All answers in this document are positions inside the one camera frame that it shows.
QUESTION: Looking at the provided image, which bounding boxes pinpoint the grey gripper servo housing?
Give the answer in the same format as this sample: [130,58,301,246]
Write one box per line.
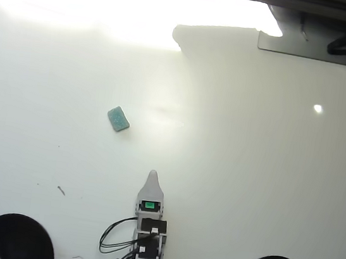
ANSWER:
[133,197,166,221]

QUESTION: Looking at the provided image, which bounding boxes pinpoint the black coiled cable bundle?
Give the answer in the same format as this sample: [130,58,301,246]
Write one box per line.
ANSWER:
[325,30,346,58]

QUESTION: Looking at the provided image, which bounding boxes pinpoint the blue foam cube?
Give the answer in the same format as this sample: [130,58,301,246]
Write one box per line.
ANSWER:
[104,104,133,134]

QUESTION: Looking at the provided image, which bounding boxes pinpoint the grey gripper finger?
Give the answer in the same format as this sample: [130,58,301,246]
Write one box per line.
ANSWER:
[137,168,168,204]

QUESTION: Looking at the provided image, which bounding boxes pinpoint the black robot arm cables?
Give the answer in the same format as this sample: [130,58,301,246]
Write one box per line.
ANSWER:
[97,212,140,259]

